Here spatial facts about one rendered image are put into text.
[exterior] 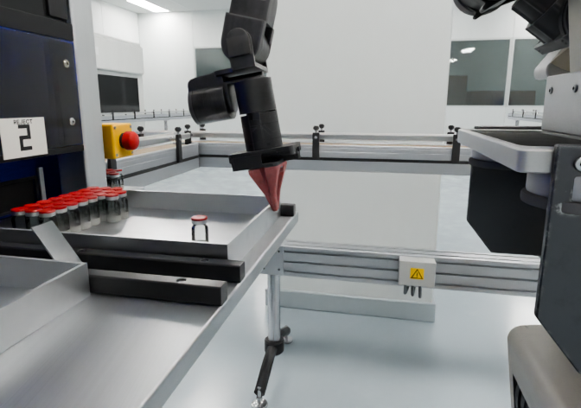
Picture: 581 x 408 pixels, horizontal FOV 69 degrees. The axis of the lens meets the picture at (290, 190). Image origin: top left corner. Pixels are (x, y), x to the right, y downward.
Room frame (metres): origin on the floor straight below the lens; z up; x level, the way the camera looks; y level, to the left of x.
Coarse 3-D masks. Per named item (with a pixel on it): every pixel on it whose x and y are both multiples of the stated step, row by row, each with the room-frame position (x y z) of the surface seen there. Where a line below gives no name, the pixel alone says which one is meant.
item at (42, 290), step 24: (0, 264) 0.42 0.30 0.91; (24, 264) 0.41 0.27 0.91; (48, 264) 0.41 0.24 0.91; (72, 264) 0.40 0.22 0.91; (0, 288) 0.41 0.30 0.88; (24, 288) 0.41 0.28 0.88; (48, 288) 0.35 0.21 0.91; (72, 288) 0.38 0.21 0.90; (0, 312) 0.30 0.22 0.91; (24, 312) 0.32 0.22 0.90; (48, 312) 0.35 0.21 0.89; (0, 336) 0.30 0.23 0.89; (24, 336) 0.32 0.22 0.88
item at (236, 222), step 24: (144, 192) 0.76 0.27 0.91; (168, 192) 0.75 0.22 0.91; (144, 216) 0.70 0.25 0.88; (168, 216) 0.70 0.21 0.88; (216, 216) 0.70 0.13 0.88; (240, 216) 0.70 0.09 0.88; (264, 216) 0.61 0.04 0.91; (0, 240) 0.52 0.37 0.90; (24, 240) 0.51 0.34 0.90; (72, 240) 0.50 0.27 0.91; (96, 240) 0.49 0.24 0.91; (120, 240) 0.48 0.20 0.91; (144, 240) 0.48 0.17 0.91; (168, 240) 0.47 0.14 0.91; (216, 240) 0.57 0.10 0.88; (240, 240) 0.50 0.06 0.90
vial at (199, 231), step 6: (192, 222) 0.52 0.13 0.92; (198, 222) 0.52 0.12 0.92; (204, 222) 0.52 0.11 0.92; (192, 228) 0.52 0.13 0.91; (198, 228) 0.52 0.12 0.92; (204, 228) 0.52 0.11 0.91; (192, 234) 0.52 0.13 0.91; (198, 234) 0.52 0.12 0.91; (204, 234) 0.52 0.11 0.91; (192, 240) 0.52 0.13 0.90; (198, 240) 0.52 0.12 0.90; (204, 240) 0.52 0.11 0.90
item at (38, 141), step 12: (0, 120) 0.62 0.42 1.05; (12, 120) 0.64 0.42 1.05; (24, 120) 0.66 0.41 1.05; (36, 120) 0.69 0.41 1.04; (0, 132) 0.62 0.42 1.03; (12, 132) 0.64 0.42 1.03; (24, 132) 0.66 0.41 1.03; (36, 132) 0.68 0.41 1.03; (12, 144) 0.64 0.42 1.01; (24, 144) 0.66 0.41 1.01; (36, 144) 0.68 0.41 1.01; (12, 156) 0.63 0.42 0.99; (24, 156) 0.66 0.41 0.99
